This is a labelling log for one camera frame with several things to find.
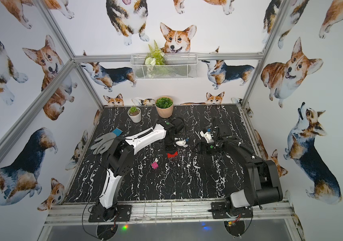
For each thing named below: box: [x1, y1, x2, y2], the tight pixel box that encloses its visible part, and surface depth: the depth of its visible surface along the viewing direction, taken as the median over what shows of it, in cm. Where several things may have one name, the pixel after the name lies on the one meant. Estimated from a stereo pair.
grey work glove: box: [90, 127, 124, 155], surface depth 100 cm
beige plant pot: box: [154, 95, 174, 119], surface depth 109 cm
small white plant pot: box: [127, 105, 142, 124], surface depth 109 cm
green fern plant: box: [144, 39, 166, 67], surface depth 85 cm
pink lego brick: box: [151, 161, 159, 170], surface depth 90 cm
